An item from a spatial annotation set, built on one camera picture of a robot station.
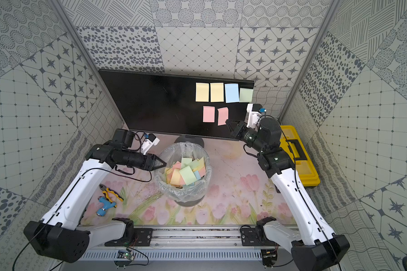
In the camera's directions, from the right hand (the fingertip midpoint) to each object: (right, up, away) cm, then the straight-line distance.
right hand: (224, 124), depth 66 cm
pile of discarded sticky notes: (-16, -21, +7) cm, 28 cm away
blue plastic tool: (-56, -38, +14) cm, 69 cm away
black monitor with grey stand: (-20, +14, +44) cm, 50 cm away
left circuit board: (-42, -57, +4) cm, 71 cm away
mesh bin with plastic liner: (-15, -10, +9) cm, 20 cm away
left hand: (-27, -16, +6) cm, 32 cm away
